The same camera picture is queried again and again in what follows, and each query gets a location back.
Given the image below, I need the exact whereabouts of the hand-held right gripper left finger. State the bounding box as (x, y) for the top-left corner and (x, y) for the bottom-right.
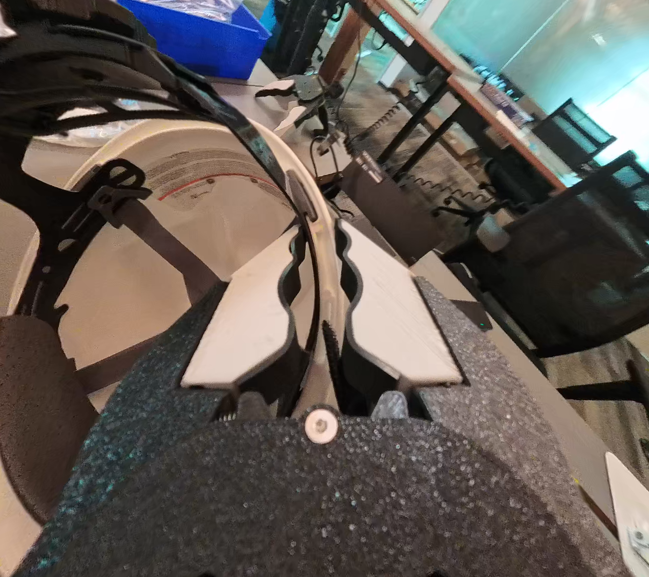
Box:
(180, 226), (306, 387)

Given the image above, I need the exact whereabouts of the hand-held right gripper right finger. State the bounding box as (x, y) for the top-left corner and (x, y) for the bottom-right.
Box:
(337, 219), (465, 386)

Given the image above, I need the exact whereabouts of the white hard hat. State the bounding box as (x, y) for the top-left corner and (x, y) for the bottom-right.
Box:
(0, 0), (339, 527)

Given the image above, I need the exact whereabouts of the black power bank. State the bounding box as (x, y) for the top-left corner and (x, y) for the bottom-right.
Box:
(448, 298), (494, 333)

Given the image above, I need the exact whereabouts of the black mesh office chair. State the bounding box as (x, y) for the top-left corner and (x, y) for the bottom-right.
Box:
(440, 150), (649, 401)

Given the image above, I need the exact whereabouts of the wooden top black table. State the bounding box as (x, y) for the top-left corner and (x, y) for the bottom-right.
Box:
(264, 0), (570, 194)

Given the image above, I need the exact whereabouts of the spare black grey gripper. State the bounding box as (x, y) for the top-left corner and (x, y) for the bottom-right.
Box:
(255, 74), (346, 138)

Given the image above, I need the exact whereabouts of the blue plastic bin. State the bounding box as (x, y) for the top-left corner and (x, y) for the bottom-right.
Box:
(30, 0), (273, 81)

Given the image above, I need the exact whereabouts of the black coiled cable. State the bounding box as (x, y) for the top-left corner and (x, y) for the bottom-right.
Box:
(347, 102), (407, 153)

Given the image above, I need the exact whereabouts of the wooden post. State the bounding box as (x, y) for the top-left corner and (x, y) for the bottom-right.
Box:
(318, 0), (428, 84)

